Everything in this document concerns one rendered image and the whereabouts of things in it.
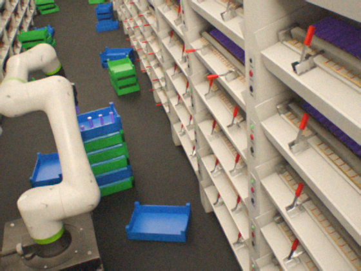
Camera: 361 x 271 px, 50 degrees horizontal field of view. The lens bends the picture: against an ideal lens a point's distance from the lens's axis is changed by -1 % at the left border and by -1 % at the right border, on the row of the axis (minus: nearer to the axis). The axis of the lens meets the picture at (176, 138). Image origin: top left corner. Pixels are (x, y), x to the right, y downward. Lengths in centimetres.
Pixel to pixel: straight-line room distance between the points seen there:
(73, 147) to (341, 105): 103
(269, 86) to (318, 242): 39
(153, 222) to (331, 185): 141
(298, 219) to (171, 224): 116
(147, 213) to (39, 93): 97
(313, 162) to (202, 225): 126
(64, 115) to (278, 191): 82
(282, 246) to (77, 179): 74
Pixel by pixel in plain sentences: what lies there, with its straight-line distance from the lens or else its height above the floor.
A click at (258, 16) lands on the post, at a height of 120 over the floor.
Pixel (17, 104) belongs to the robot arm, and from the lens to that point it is 154.
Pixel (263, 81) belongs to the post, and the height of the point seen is 104.
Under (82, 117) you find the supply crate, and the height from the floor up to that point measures 44.
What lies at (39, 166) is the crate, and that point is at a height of 1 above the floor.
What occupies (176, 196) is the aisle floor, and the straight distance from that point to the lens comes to 227.
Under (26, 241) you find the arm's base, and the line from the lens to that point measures 163.
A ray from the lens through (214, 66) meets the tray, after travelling 139.
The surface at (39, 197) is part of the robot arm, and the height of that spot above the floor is 61.
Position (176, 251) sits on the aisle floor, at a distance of 197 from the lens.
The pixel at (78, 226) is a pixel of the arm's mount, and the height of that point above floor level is 36.
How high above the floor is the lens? 146
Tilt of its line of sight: 32 degrees down
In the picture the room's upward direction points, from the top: 8 degrees counter-clockwise
